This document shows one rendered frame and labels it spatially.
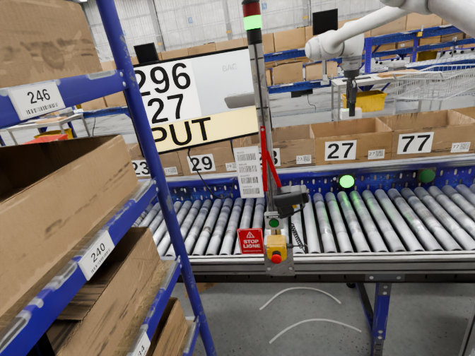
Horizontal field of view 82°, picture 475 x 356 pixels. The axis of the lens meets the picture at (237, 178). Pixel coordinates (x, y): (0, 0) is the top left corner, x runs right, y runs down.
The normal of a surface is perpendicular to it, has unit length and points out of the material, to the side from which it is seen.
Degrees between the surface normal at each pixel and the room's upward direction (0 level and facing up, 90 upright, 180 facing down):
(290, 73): 90
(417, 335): 0
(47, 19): 90
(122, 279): 90
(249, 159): 90
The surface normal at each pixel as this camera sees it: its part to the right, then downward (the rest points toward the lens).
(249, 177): -0.14, 0.44
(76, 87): 0.98, -0.07
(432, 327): -0.15, -0.90
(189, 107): 0.19, 0.32
